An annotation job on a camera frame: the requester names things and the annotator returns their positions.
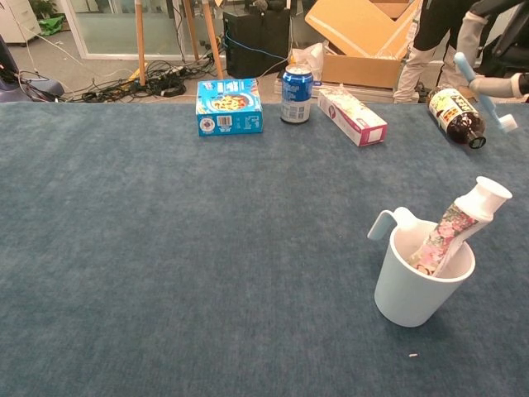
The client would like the white cabinet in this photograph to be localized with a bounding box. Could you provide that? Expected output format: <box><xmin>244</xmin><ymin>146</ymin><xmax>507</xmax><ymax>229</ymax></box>
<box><xmin>0</xmin><ymin>0</ymin><xmax>42</xmax><ymax>45</ymax></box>

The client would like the white plastic bag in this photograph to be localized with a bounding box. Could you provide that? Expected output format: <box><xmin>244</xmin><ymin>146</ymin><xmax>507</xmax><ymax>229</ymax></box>
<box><xmin>291</xmin><ymin>41</ymin><xmax>326</xmax><ymax>82</ymax></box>

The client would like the open cardboard box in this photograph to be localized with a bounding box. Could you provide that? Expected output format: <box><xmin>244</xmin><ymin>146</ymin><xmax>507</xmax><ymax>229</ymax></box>
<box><xmin>304</xmin><ymin>0</ymin><xmax>425</xmax><ymax>90</ymax></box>

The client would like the wooden stand leg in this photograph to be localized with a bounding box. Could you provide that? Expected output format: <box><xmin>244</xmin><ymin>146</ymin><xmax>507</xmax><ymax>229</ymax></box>
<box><xmin>201</xmin><ymin>0</ymin><xmax>226</xmax><ymax>80</ymax></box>
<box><xmin>183</xmin><ymin>0</ymin><xmax>201</xmax><ymax>62</ymax></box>
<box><xmin>135</xmin><ymin>0</ymin><xmax>148</xmax><ymax>87</ymax></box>

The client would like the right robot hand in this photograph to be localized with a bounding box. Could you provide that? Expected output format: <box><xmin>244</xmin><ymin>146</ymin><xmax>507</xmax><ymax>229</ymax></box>
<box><xmin>456</xmin><ymin>0</ymin><xmax>529</xmax><ymax>99</ymax></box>

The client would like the black floor cable tangle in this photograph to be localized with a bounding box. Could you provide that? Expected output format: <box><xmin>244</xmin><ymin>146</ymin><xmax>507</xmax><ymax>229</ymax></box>
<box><xmin>68</xmin><ymin>57</ymin><xmax>226</xmax><ymax>103</ymax></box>

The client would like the blue soda can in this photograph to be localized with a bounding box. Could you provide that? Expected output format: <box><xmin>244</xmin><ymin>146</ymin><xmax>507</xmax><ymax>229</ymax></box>
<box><xmin>280</xmin><ymin>65</ymin><xmax>314</xmax><ymax>124</ymax></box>

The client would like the dark tea bottle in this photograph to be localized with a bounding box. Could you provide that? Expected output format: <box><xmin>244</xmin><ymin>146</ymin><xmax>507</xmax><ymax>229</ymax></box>
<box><xmin>426</xmin><ymin>85</ymin><xmax>488</xmax><ymax>150</ymax></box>

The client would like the green potted plant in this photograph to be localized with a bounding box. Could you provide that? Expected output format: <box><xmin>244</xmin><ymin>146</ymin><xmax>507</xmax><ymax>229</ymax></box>
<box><xmin>28</xmin><ymin>0</ymin><xmax>58</xmax><ymax>18</ymax></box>

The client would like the light blue hooked cup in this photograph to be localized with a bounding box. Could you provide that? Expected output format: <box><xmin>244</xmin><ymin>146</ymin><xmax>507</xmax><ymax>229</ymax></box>
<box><xmin>366</xmin><ymin>206</ymin><xmax>476</xmax><ymax>328</ymax></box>

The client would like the blue cookie box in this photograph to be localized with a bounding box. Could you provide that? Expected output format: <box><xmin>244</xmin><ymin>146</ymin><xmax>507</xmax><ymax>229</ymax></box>
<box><xmin>195</xmin><ymin>78</ymin><xmax>265</xmax><ymax>137</ymax></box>

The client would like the light blue toothbrush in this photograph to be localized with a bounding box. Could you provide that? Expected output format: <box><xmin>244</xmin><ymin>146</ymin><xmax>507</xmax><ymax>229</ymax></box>
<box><xmin>453</xmin><ymin>51</ymin><xmax>519</xmax><ymax>134</ymax></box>

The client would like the person in grey trousers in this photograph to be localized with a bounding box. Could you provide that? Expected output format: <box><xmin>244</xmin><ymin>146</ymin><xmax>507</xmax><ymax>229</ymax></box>
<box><xmin>394</xmin><ymin>0</ymin><xmax>472</xmax><ymax>104</ymax></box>

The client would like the floral toothpaste carton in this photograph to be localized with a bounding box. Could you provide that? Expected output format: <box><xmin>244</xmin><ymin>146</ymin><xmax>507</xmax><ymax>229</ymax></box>
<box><xmin>317</xmin><ymin>86</ymin><xmax>388</xmax><ymax>147</ymax></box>

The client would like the white framed glass partition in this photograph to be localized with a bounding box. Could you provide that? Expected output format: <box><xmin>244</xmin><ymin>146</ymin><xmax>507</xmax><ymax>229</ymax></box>
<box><xmin>64</xmin><ymin>0</ymin><xmax>226</xmax><ymax>61</ymax></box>

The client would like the black equipment case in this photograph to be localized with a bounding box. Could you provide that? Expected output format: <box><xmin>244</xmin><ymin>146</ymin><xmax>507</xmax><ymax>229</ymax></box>
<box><xmin>222</xmin><ymin>7</ymin><xmax>293</xmax><ymax>79</ymax></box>

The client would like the blue table mat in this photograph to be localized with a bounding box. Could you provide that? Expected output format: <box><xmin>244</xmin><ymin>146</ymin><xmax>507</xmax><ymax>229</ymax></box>
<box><xmin>0</xmin><ymin>101</ymin><xmax>529</xmax><ymax>397</ymax></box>

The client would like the dark blue machine base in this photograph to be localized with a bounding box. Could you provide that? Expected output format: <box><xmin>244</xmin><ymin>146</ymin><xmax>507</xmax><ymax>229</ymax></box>
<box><xmin>0</xmin><ymin>35</ymin><xmax>65</xmax><ymax>103</ymax></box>

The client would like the green bag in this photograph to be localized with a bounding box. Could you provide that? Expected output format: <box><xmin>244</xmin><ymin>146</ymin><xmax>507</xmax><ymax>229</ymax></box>
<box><xmin>39</xmin><ymin>14</ymin><xmax>66</xmax><ymax>37</ymax></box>

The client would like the blue cable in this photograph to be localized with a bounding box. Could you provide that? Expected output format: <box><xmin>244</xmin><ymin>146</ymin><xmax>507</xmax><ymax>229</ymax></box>
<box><xmin>225</xmin><ymin>31</ymin><xmax>289</xmax><ymax>60</ymax></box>

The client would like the floral toothpaste tube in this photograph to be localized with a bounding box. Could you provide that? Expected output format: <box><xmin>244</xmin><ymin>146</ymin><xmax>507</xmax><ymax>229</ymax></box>
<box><xmin>408</xmin><ymin>175</ymin><xmax>513</xmax><ymax>277</ymax></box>

